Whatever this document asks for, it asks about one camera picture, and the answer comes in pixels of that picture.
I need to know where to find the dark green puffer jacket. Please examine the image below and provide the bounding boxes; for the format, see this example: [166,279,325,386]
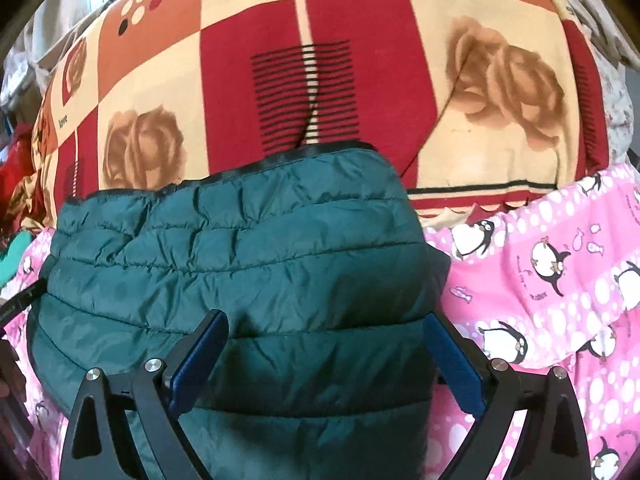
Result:
[27,142,451,480]

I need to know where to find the red cloth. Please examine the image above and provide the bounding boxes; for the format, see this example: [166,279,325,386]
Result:
[0,125,56,241]

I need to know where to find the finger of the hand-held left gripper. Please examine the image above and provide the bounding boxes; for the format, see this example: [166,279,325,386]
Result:
[0,280,49,322]

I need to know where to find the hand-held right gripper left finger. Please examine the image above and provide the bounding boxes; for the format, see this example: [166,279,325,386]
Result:
[59,309,231,480]

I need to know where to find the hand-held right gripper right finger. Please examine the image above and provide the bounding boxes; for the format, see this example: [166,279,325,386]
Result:
[422,312,591,480]

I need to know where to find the pale grey cloth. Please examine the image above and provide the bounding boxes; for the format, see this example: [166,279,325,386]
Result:
[0,0,118,108]

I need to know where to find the red orange rose print blanket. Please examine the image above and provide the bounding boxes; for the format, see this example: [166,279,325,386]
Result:
[30,0,611,231]

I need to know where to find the teal cloth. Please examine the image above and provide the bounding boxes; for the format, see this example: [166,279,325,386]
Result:
[0,232,42,285]

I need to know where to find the pink penguin print blanket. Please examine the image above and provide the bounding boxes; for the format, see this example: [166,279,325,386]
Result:
[0,162,640,480]

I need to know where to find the grey white crumpled cloth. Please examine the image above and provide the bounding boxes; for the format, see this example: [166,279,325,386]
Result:
[532,0,638,163]

